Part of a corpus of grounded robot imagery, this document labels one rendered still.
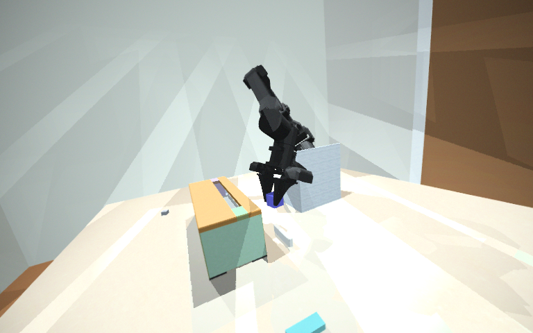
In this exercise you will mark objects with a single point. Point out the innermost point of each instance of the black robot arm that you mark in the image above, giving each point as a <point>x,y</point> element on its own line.
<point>275,120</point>

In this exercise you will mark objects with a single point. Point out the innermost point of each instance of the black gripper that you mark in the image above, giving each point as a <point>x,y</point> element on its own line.
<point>281,157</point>

